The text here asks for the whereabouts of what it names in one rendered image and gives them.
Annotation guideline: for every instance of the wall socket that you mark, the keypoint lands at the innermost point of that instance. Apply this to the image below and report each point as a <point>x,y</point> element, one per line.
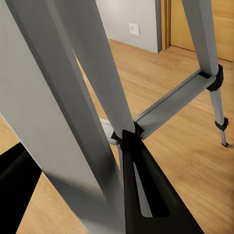
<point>134,29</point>

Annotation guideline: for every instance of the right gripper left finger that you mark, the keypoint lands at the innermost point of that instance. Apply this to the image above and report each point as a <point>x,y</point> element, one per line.
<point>19,175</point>

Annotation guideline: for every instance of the door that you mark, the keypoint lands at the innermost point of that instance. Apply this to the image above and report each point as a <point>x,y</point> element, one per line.
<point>175,30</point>

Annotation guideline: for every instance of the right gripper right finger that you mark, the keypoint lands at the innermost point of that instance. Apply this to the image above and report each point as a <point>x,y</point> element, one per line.
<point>169,214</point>

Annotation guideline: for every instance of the camera tripod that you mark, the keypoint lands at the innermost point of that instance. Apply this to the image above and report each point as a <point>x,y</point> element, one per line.
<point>44,99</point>

